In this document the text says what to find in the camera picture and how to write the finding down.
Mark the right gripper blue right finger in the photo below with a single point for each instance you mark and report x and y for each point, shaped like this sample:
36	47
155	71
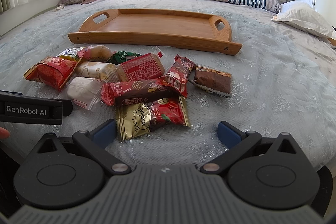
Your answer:
239	144

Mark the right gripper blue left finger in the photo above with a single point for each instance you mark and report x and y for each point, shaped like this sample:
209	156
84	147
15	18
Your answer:
93	143

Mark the gold red candy bag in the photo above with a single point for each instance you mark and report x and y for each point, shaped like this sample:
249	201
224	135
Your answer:
143	118

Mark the white mochi cake pack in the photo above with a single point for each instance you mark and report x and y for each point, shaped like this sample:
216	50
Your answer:
84	92

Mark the red crinkled snack bag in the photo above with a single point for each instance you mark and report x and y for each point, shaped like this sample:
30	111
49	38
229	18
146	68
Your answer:
52	71

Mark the brown wafer pack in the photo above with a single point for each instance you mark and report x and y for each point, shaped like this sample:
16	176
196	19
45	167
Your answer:
212	81

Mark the yellow white cracker pack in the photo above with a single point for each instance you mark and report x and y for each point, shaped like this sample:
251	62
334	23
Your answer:
70	54

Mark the green pea snack bag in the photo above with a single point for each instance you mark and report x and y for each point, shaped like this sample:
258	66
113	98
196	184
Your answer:
119	57

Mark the red Biscoff biscuit pack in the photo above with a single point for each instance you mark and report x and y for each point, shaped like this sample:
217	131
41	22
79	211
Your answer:
145	67

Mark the long red chocolate bar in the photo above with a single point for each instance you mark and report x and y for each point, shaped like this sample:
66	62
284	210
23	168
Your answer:
142	91

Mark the pink bread pack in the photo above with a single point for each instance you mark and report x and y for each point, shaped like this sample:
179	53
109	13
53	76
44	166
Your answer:
97	53

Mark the person's left hand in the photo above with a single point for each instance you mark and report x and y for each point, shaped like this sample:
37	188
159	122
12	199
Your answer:
4	133

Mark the brown white pastry pack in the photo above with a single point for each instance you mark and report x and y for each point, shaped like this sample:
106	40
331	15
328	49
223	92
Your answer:
95	70

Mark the wooden serving tray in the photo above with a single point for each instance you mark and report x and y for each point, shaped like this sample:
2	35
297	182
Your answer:
155	27

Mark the white pillow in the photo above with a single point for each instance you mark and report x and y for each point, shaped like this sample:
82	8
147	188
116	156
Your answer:
303	16

